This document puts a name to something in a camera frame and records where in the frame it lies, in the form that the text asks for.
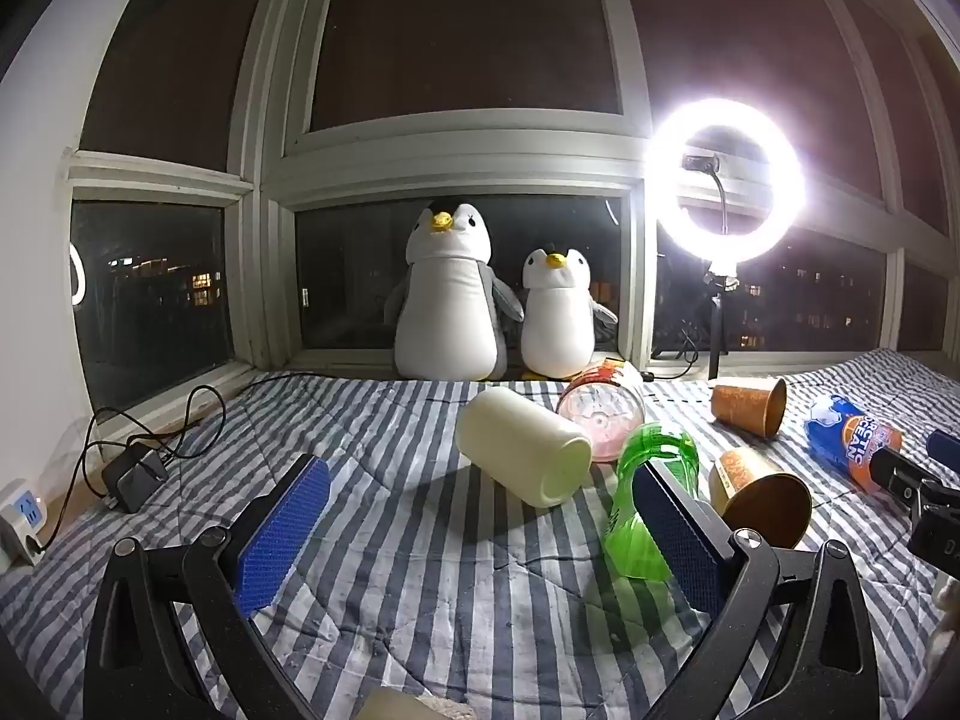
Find white power strip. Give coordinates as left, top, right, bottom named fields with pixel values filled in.
left=0, top=480, right=47, bottom=569

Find large penguin plush toy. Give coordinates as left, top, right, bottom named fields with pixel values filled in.
left=384, top=199, right=526, bottom=382

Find clear bottle with red label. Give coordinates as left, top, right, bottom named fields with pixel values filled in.
left=556, top=360, right=647, bottom=464

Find blue and orange drink bottle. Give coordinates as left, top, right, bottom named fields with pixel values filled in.
left=805, top=394, right=906, bottom=494

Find cream plastic cup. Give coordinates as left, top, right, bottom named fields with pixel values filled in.
left=455, top=386, right=593, bottom=509

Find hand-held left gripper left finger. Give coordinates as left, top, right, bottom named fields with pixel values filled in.
left=82, top=454, right=332, bottom=720

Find black tripod stand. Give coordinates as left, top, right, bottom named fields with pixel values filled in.
left=651, top=268, right=745, bottom=383

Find small penguin plush toy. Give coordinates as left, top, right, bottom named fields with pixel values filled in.
left=517, top=243, right=620, bottom=382

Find black phone holder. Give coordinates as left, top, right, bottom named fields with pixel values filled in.
left=682, top=152, right=732, bottom=260

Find black power adapter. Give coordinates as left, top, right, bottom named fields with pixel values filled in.
left=101, top=442, right=170, bottom=513

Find cream plastic object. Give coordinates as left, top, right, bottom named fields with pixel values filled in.
left=356, top=688, right=482, bottom=720

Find thin black cable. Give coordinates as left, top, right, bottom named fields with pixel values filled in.
left=643, top=349, right=700, bottom=381

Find ring light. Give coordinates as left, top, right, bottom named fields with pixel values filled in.
left=646, top=97, right=808, bottom=272

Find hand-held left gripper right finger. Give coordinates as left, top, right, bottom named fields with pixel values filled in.
left=632, top=457, right=880, bottom=720

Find striped blue white blanket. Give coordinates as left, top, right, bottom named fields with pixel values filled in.
left=0, top=349, right=960, bottom=720

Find black power cable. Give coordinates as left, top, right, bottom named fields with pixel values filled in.
left=81, top=371, right=353, bottom=482

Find white window frame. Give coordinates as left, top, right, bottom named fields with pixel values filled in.
left=64, top=0, right=960, bottom=385

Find green plastic bottle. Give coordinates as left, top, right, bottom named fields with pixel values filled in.
left=604, top=422, right=702, bottom=586

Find brown paper cup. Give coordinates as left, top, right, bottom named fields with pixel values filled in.
left=710, top=377, right=788, bottom=438
left=709, top=448, right=814, bottom=550

